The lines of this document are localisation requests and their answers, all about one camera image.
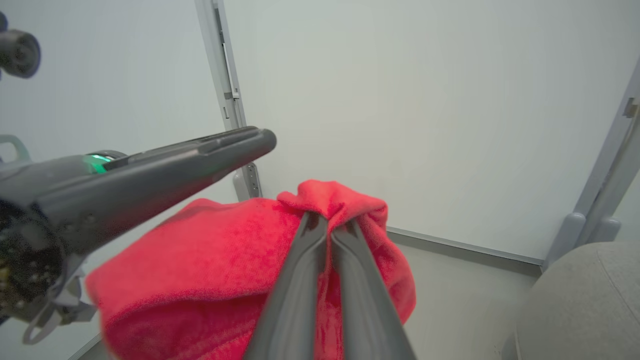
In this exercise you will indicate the grey left gripper green band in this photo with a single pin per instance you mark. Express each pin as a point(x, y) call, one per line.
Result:
point(45, 177)

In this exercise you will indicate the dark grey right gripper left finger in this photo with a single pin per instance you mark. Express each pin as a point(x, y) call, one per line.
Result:
point(292, 300)

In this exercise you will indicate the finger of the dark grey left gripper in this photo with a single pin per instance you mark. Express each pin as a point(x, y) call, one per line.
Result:
point(195, 143)

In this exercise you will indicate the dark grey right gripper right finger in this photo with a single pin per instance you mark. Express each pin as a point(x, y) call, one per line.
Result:
point(365, 310)

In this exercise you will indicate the red fleece clothing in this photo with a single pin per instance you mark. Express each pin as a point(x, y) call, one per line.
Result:
point(200, 270)

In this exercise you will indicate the black round knob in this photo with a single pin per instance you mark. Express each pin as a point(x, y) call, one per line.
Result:
point(17, 50)

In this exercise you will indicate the grey metal partition post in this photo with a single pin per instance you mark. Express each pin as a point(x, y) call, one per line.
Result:
point(607, 170)
point(227, 90)

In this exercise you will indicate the grey metal floor rail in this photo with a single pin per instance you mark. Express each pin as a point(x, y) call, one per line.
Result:
point(465, 247)

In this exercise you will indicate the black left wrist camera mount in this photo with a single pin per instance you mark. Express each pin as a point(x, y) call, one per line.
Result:
point(30, 265)

